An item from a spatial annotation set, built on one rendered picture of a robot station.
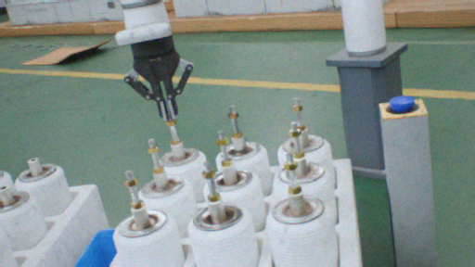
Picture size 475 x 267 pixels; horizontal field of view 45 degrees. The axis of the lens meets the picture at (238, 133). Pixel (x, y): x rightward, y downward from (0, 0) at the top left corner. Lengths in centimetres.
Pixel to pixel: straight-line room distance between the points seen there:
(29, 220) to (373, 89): 79
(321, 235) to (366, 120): 62
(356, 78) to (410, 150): 43
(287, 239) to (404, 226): 29
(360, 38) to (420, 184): 47
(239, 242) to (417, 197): 33
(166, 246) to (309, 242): 21
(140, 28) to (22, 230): 42
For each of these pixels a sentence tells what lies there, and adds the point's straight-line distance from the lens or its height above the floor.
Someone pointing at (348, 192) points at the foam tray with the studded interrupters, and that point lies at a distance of 101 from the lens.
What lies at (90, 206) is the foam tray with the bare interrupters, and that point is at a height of 16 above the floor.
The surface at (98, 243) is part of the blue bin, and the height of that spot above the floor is 10.
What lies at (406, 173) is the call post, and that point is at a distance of 99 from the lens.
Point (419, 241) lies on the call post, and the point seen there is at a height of 8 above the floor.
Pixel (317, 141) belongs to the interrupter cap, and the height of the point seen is 25.
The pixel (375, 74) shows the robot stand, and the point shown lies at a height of 26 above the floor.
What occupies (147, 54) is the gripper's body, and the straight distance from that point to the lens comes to 100.
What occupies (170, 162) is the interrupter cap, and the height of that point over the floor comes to 25.
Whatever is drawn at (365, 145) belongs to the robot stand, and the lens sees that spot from 142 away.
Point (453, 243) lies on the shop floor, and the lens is 120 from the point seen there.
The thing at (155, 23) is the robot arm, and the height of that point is 51.
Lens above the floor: 66
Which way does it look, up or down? 21 degrees down
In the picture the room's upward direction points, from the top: 11 degrees counter-clockwise
